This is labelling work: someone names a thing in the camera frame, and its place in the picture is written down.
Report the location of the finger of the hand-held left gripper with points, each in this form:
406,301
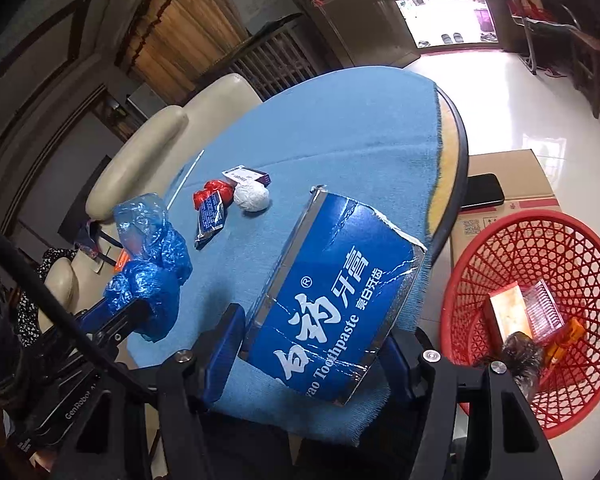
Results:
124,332
92,316

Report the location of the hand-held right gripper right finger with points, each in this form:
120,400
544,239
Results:
402,365

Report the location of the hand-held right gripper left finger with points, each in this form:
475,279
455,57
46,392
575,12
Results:
224,355

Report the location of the orange white box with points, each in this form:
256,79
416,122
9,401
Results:
123,262

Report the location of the blue toothpaste box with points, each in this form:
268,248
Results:
330,285

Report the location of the small red white carton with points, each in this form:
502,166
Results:
505,310

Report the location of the black plastic bag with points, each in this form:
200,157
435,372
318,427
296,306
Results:
525,360

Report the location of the dark blue foil packet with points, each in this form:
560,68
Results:
210,221

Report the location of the clear plastic tray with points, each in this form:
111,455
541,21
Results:
542,305

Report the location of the white paper ball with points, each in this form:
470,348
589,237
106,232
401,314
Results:
252,197

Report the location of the orange grey lump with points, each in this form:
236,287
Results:
565,337

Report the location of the red plastic basket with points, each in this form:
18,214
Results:
570,240

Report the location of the cream leather chair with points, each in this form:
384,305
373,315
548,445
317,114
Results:
139,160
59,290
224,97

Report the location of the dark floral cloth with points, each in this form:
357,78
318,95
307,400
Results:
29,315

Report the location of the black television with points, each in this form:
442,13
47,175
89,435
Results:
82,200

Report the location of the crumpled red wrapper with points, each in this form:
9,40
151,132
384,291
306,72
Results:
212,192

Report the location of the thin white stick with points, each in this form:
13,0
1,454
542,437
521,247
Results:
187,175

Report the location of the white purple small box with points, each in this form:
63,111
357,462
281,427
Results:
247,175

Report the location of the black phone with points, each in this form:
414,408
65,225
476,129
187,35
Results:
482,191

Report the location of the dark display cabinet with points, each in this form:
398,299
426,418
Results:
117,117

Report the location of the round black-rimmed table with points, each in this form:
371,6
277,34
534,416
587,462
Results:
450,160

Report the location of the white standing air conditioner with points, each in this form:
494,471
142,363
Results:
147,100

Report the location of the brown cardboard box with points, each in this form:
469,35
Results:
520,175

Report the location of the blue tablecloth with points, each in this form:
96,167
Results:
330,135

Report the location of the wooden baby crib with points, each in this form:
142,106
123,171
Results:
275,60

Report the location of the tan window curtain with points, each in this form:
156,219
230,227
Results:
179,25

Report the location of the red slipper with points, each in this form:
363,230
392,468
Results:
556,72

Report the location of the wooden glass-panel door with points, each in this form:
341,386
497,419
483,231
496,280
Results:
350,25

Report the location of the purple bag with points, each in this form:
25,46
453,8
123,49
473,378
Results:
483,19

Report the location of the dark wooden stool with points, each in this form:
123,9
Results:
595,50

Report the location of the wooden door frame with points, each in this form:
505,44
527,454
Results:
492,25

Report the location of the metal frame chair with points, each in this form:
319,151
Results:
535,25

